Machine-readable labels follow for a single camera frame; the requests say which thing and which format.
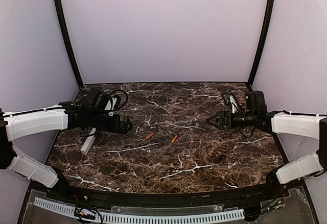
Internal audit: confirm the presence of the white remote control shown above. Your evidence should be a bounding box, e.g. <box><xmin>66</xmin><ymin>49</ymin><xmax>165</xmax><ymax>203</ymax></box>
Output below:
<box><xmin>80</xmin><ymin>128</ymin><xmax>97</xmax><ymax>155</ymax></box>

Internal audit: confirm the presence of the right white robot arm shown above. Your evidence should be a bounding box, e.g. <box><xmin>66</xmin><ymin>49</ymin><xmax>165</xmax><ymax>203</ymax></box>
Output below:
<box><xmin>206</xmin><ymin>111</ymin><xmax>326</xmax><ymax>185</ymax></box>

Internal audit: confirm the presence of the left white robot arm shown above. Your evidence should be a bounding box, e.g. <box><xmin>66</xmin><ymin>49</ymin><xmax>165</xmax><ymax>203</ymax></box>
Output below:
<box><xmin>1</xmin><ymin>102</ymin><xmax>133</xmax><ymax>188</ymax></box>

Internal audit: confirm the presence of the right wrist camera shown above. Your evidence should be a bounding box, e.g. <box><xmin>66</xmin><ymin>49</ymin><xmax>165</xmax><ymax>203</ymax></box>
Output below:
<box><xmin>245</xmin><ymin>91</ymin><xmax>267</xmax><ymax>116</ymax></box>

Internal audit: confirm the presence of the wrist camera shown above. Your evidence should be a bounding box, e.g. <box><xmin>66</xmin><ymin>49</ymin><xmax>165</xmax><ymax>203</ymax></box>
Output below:
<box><xmin>245</xmin><ymin>91</ymin><xmax>267</xmax><ymax>116</ymax></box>
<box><xmin>85</xmin><ymin>88</ymin><xmax>121</xmax><ymax>112</ymax></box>

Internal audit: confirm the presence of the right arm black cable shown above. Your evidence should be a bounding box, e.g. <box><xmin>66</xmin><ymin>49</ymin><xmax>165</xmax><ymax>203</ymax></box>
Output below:
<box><xmin>237</xmin><ymin>124</ymin><xmax>259</xmax><ymax>139</ymax></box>

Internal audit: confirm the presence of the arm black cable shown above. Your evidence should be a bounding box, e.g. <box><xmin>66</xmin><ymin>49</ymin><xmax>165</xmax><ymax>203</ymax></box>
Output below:
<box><xmin>237</xmin><ymin>124</ymin><xmax>259</xmax><ymax>139</ymax></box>
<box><xmin>102</xmin><ymin>89</ymin><xmax>129</xmax><ymax>115</ymax></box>

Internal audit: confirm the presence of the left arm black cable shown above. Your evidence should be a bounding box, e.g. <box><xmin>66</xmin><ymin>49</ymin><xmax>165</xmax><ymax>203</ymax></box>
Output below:
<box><xmin>102</xmin><ymin>89</ymin><xmax>129</xmax><ymax>115</ymax></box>

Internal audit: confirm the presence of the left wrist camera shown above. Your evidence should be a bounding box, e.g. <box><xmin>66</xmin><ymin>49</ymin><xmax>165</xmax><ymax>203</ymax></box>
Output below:
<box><xmin>85</xmin><ymin>88</ymin><xmax>121</xmax><ymax>112</ymax></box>

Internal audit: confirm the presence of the black front table rail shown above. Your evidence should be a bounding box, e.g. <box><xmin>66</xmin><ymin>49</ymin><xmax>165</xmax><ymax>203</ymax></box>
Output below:
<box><xmin>48</xmin><ymin>185</ymin><xmax>269</xmax><ymax>209</ymax></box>

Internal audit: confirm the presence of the white slotted cable duct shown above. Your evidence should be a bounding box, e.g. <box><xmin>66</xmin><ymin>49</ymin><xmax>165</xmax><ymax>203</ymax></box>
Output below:
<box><xmin>33</xmin><ymin>197</ymin><xmax>245</xmax><ymax>223</ymax></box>

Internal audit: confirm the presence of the right black frame post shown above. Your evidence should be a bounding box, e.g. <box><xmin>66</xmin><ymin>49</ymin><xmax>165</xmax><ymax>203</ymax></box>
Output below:
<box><xmin>246</xmin><ymin>0</ymin><xmax>274</xmax><ymax>89</ymax></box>

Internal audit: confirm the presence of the black frame post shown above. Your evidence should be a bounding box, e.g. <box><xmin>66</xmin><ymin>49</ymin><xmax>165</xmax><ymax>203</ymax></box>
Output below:
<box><xmin>246</xmin><ymin>0</ymin><xmax>274</xmax><ymax>89</ymax></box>
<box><xmin>54</xmin><ymin>0</ymin><xmax>84</xmax><ymax>89</ymax></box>

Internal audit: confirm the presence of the left black frame post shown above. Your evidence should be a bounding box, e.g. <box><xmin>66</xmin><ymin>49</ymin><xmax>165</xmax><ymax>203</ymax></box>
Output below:
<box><xmin>54</xmin><ymin>0</ymin><xmax>84</xmax><ymax>89</ymax></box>

